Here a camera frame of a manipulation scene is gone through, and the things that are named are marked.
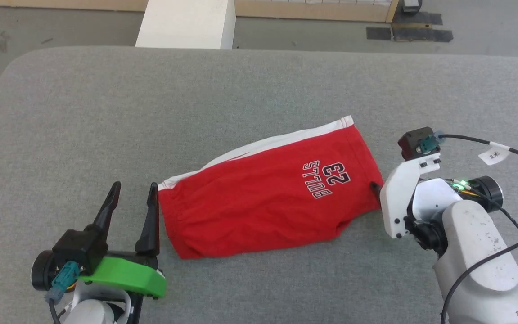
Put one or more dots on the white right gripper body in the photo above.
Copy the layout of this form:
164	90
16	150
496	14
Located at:
403	198

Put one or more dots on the black metal screen foot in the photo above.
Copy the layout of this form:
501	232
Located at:
411	5

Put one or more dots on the large black floor tape patch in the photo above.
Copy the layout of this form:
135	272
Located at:
423	34

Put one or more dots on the white box pedestal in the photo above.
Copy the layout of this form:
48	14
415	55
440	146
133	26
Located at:
186	22

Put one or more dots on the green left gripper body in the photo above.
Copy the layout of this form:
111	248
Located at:
123	274

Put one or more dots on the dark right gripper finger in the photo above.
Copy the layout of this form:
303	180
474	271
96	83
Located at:
376	191

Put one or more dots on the red white basketball shorts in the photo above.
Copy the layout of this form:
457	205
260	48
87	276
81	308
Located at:
263	202

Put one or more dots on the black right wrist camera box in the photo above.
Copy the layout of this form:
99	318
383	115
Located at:
416	141

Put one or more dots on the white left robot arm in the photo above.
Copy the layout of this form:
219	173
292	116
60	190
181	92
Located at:
99	306

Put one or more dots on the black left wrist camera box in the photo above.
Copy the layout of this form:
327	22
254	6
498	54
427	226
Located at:
78	247

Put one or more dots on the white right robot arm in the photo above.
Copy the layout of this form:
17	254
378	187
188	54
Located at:
475	252

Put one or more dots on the black floor plate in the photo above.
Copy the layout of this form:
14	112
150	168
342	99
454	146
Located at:
418	18

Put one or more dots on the small black floor tape patch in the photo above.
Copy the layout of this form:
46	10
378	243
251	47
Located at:
379	33

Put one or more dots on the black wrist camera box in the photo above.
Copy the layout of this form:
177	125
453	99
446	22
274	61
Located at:
78	247
416	141

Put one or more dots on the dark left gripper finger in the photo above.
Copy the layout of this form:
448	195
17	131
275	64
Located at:
105	211
150	225

